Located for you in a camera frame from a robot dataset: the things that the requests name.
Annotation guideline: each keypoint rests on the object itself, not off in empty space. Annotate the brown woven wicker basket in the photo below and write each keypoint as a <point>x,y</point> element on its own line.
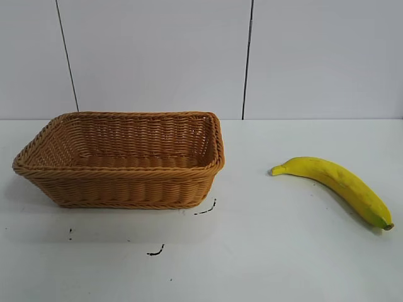
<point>126,185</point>

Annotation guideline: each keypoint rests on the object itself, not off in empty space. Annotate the yellow banana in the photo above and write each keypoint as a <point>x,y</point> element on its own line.
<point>346,184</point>

